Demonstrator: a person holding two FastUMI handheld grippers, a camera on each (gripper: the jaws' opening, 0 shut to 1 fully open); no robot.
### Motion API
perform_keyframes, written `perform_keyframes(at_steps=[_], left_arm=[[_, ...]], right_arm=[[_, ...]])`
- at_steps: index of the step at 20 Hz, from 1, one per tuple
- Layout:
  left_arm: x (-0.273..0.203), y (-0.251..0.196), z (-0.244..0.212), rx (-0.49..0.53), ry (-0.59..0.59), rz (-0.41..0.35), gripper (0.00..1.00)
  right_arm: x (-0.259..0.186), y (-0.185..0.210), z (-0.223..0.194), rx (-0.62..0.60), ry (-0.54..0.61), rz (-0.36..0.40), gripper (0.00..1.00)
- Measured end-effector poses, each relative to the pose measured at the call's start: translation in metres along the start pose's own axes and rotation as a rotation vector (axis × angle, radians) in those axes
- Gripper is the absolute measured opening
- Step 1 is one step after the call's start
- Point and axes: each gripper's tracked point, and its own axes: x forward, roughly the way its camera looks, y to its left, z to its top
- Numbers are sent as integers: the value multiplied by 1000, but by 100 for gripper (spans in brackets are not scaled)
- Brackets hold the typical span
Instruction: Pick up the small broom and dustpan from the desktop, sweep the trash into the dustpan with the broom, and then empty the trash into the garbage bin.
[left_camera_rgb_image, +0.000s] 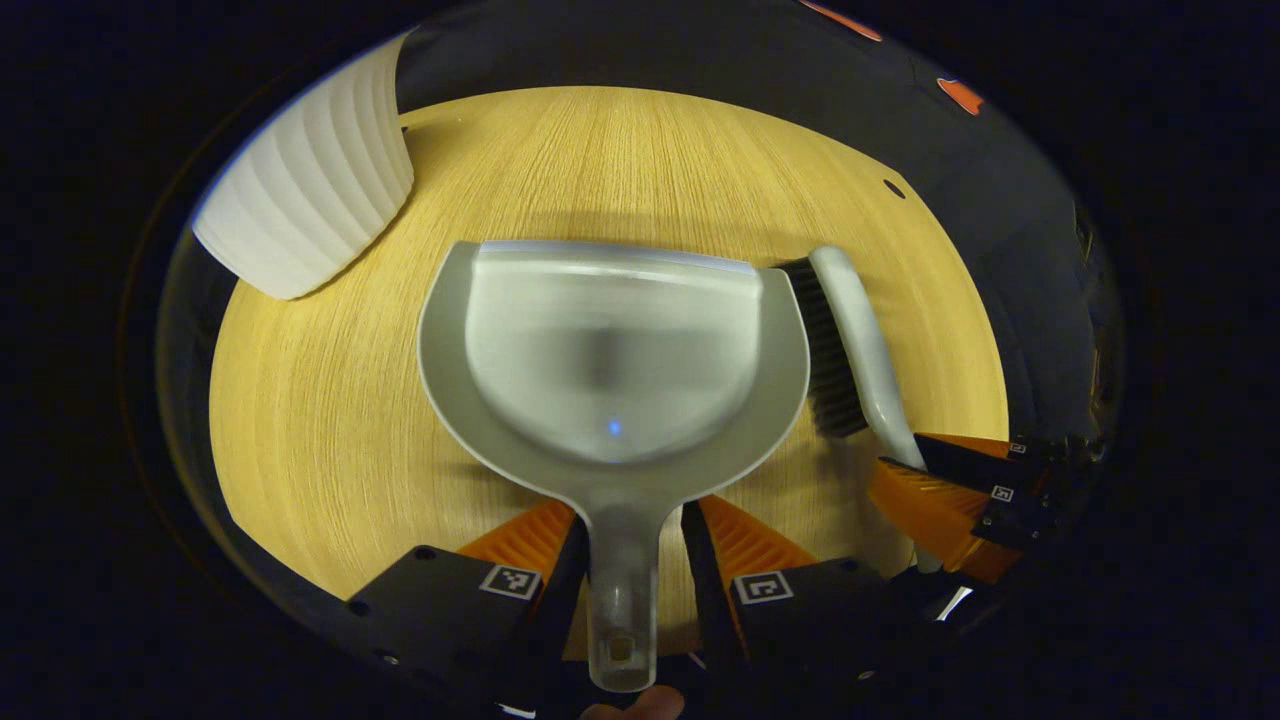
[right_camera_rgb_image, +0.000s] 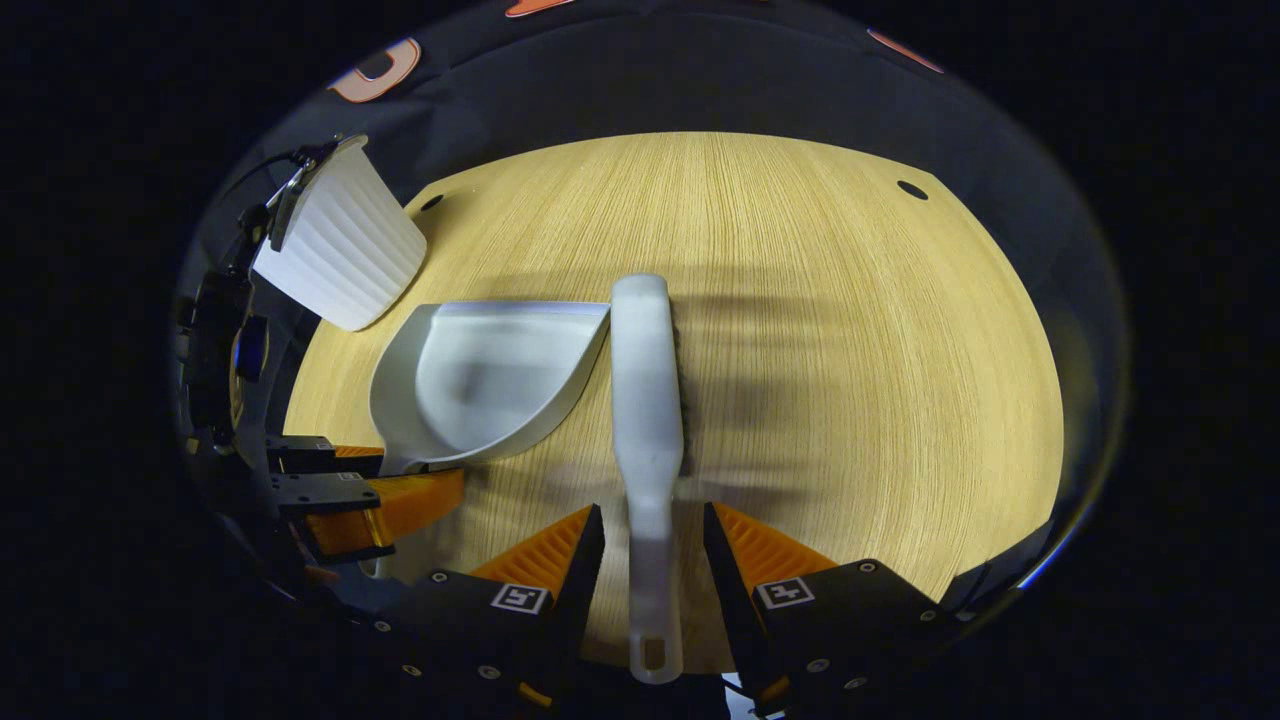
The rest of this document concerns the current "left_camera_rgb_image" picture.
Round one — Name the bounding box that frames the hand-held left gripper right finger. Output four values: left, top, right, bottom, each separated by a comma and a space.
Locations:
680, 495, 921, 691

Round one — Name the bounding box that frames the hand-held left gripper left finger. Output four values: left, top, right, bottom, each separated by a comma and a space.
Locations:
345, 498, 591, 701

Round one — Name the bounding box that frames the small white broom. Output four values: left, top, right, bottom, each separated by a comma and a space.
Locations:
778, 246, 946, 576

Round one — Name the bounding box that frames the white plastic dustpan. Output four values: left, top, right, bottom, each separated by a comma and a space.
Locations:
417, 240, 811, 693

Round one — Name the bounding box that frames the white ribbed garbage bin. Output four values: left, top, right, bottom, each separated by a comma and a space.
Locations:
190, 35, 416, 301

